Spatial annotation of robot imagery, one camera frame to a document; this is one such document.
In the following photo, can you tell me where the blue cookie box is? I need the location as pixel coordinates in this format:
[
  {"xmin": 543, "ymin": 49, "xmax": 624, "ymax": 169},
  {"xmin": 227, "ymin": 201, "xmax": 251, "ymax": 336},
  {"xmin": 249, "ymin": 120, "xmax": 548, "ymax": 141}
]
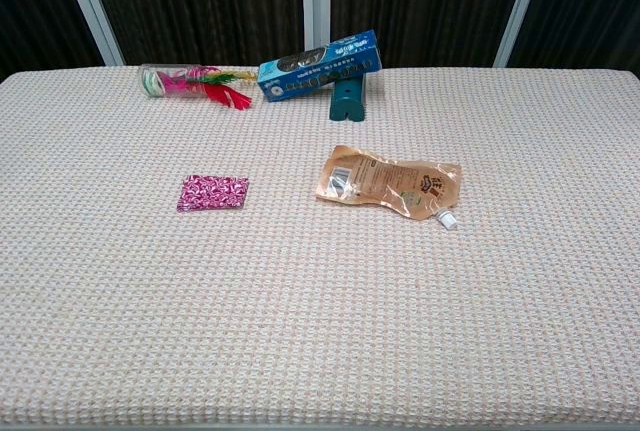
[{"xmin": 257, "ymin": 28, "xmax": 385, "ymax": 103}]

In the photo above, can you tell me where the dark folding screen panel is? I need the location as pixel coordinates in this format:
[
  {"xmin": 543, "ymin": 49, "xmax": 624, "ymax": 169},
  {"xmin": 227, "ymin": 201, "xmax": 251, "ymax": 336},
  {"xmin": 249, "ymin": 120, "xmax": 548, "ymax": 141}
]
[
  {"xmin": 493, "ymin": 0, "xmax": 640, "ymax": 72},
  {"xmin": 74, "ymin": 0, "xmax": 317, "ymax": 68},
  {"xmin": 314, "ymin": 0, "xmax": 532, "ymax": 70},
  {"xmin": 0, "ymin": 0, "xmax": 124, "ymax": 82}
]

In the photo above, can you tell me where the brown spout pouch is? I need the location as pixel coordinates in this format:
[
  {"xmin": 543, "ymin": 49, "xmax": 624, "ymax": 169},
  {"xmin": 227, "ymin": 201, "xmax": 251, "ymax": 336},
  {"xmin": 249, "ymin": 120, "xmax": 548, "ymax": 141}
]
[{"xmin": 314, "ymin": 144, "xmax": 462, "ymax": 231}]

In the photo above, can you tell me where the pink glitter packet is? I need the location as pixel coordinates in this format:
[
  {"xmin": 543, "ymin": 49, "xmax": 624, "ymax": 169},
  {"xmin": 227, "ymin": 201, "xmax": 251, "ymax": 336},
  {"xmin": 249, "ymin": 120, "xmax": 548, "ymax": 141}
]
[{"xmin": 176, "ymin": 174, "xmax": 250, "ymax": 213}]

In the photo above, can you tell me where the beige waffle tablecloth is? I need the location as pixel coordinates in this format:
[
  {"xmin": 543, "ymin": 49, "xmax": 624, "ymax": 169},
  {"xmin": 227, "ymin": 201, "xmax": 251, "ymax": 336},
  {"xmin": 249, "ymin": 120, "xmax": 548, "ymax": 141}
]
[{"xmin": 0, "ymin": 64, "xmax": 640, "ymax": 427}]

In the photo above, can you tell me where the clear plastic tube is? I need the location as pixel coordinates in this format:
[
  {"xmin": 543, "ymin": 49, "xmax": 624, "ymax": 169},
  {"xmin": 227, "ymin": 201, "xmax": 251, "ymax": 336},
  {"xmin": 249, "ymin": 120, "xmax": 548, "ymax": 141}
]
[{"xmin": 138, "ymin": 63, "xmax": 222, "ymax": 100}]

